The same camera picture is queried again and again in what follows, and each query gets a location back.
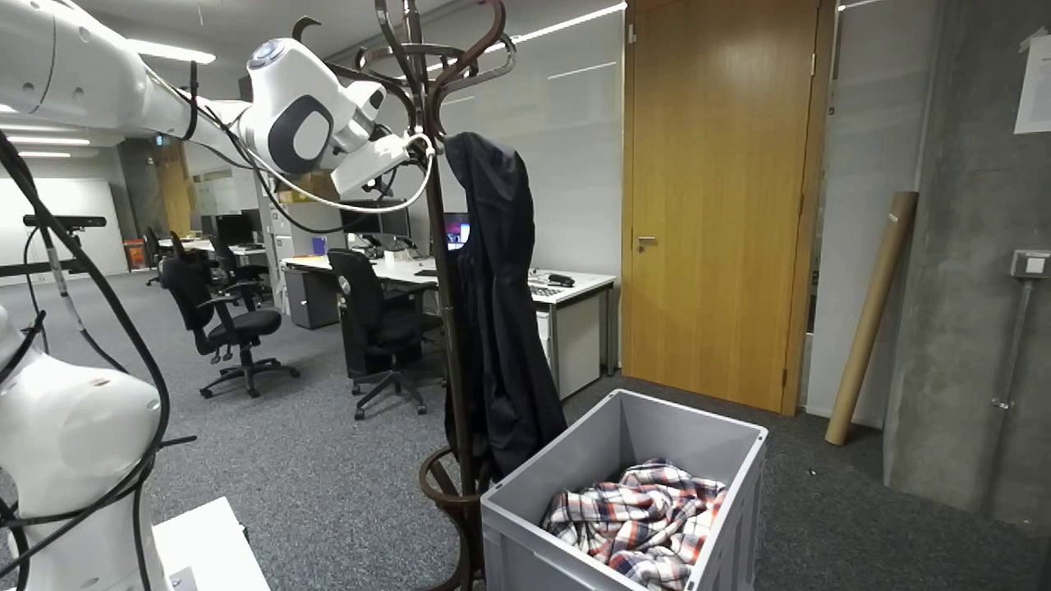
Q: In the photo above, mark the black hoodie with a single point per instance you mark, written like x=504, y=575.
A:
x=496, y=328

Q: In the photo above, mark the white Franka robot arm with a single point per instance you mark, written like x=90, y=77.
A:
x=296, y=118

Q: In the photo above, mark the dark wooden coat stand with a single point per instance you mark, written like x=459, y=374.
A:
x=413, y=45

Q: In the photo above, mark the black stapler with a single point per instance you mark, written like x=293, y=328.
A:
x=559, y=281

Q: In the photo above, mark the white desk with drawers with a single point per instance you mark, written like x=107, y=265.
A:
x=578, y=338

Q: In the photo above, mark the lit computer monitor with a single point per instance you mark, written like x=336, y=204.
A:
x=459, y=230

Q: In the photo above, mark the dark computer monitor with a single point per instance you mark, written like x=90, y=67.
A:
x=380, y=219

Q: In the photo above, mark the wooden door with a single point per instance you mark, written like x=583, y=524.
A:
x=725, y=199

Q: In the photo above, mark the white cabinet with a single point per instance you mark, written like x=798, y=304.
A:
x=307, y=240

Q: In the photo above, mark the cardboard box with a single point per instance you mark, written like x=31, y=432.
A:
x=318, y=187

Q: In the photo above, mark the grey plastic crate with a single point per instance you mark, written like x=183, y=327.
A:
x=527, y=546

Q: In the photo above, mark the plaid cloth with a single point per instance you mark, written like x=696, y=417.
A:
x=641, y=521

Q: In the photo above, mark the black office chair with armrests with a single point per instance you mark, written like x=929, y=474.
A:
x=235, y=323

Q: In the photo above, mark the long cardboard tube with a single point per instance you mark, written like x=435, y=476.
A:
x=872, y=317

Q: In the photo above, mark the green exit sign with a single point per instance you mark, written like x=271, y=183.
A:
x=159, y=139

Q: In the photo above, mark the white robot platform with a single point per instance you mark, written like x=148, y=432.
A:
x=216, y=546

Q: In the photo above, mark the long ceiling light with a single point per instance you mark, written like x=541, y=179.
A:
x=169, y=51
x=52, y=139

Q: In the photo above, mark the grey conduit pipe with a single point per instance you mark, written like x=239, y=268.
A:
x=1015, y=381

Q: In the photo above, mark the white paper sign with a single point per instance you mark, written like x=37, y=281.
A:
x=1035, y=83

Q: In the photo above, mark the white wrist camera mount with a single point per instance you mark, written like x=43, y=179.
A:
x=380, y=162

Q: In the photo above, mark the black camera on tripod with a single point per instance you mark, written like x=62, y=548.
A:
x=62, y=220

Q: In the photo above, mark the grey wall switch box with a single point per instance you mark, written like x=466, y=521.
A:
x=1034, y=265

